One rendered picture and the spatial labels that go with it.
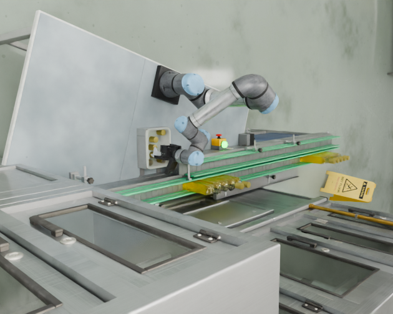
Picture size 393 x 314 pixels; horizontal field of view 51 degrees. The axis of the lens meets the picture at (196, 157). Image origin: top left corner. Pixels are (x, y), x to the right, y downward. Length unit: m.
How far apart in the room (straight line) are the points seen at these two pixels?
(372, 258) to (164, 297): 1.34
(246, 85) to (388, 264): 0.98
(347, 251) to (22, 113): 1.56
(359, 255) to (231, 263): 1.19
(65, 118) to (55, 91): 0.14
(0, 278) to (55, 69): 1.34
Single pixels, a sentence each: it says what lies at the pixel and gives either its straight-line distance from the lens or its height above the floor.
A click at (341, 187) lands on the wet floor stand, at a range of 5.56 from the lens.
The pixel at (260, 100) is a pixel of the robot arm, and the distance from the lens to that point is 1.99.
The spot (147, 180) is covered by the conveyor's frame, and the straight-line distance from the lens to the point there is 2.22.
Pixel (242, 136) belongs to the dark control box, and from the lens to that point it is 2.87.
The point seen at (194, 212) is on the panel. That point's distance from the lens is 2.29.
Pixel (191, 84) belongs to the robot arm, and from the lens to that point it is 2.19.
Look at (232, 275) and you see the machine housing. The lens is 0.79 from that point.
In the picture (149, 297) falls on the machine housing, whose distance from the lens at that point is 0.68.
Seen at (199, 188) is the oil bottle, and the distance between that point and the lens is 2.28.
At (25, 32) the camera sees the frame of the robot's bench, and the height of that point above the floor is 0.54.
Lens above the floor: 2.59
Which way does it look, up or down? 45 degrees down
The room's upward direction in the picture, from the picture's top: 99 degrees clockwise
